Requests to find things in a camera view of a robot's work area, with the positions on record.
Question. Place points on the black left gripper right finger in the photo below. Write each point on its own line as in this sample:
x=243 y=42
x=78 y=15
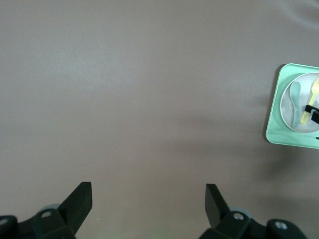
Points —
x=218 y=209

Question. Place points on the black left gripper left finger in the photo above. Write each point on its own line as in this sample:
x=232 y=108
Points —
x=74 y=209

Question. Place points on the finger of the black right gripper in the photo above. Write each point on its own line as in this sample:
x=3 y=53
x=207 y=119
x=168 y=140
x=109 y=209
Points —
x=315 y=117
x=312 y=108

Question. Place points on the yellow plastic fork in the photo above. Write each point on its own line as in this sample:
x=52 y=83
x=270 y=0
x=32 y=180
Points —
x=313 y=93

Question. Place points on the mint green plastic spoon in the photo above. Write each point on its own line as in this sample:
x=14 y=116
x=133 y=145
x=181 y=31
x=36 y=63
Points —
x=295 y=94

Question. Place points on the round white plate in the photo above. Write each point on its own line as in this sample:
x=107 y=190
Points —
x=305 y=87

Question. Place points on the mint green rectangular tray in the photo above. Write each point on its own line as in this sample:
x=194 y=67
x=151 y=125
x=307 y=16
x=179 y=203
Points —
x=276 y=127

